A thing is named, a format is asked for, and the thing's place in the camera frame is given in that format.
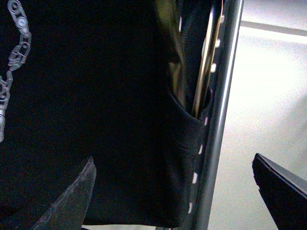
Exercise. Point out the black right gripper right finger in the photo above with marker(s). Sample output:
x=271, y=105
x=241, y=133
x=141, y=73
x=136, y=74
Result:
x=283, y=192

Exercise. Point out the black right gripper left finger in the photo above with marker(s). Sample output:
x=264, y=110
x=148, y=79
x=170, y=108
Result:
x=68, y=209

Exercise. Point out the black printed t-shirt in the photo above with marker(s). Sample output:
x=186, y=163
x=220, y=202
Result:
x=104, y=80

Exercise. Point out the gold metal clothes hanger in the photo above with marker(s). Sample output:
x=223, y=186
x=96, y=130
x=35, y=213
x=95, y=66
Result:
x=207, y=55

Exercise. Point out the grey front rack rail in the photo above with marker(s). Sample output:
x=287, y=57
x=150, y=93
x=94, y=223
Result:
x=218, y=119

